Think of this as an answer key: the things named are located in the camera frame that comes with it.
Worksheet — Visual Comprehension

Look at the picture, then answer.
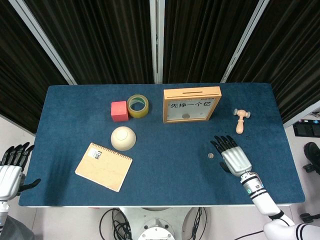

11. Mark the black pleated curtain panel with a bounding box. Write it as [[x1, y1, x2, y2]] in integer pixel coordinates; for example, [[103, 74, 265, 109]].
[[226, 0, 320, 124], [0, 0, 70, 135], [163, 0, 260, 84], [24, 0, 155, 85]]

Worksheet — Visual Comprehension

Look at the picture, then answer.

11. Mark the blue table mat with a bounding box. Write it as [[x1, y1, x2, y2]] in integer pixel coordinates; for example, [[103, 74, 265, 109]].
[[18, 83, 306, 207]]

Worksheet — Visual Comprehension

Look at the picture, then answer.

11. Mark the wooden toy hammer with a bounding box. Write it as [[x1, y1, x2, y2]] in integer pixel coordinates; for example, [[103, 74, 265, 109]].
[[233, 108, 252, 135]]

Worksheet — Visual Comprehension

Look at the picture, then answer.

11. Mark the red foam cube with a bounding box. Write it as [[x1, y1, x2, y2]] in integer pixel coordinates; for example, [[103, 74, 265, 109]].
[[110, 100, 130, 123]]

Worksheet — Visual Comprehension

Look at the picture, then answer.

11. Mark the cream upturned bowl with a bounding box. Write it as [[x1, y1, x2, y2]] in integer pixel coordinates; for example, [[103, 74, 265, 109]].
[[110, 126, 137, 152]]

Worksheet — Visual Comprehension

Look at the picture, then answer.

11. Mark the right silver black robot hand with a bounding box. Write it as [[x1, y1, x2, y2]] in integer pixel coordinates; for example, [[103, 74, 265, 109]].
[[210, 135, 253, 176]]

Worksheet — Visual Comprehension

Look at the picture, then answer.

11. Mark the yellow packing tape roll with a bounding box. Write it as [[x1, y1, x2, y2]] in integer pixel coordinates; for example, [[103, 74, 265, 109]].
[[126, 94, 150, 119]]

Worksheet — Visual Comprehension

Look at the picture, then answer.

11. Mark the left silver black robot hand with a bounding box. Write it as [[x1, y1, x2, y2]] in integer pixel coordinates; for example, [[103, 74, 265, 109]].
[[0, 142, 42, 201]]

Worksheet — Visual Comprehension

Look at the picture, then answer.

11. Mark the black cable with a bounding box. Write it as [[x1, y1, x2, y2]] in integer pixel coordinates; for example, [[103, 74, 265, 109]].
[[111, 208, 133, 240], [99, 207, 118, 240], [184, 207, 208, 240]]

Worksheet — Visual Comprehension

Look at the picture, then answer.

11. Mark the white partition post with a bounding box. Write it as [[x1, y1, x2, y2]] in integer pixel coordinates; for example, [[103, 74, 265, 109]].
[[220, 0, 270, 84], [8, 0, 78, 86], [283, 99, 320, 129], [149, 0, 165, 85]]

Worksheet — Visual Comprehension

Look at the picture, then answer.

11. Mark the white table frame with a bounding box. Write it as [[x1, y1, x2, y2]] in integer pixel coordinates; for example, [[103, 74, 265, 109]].
[[23, 204, 293, 209]]

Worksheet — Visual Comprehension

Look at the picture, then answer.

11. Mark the dark grey fabric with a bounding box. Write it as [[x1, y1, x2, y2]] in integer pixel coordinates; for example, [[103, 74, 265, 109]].
[[0, 214, 36, 240]]

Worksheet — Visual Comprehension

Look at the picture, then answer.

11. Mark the wooden framed coin bank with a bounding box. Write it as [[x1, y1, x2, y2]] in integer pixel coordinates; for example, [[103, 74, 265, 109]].
[[163, 85, 223, 124]]

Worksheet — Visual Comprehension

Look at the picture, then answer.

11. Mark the beige spiral notebook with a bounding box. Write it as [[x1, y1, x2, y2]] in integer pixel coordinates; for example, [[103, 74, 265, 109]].
[[74, 142, 134, 193]]

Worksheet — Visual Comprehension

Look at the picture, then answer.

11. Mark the white grey robot base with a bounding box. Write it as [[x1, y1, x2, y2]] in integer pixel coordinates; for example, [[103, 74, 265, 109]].
[[119, 206, 191, 240]]

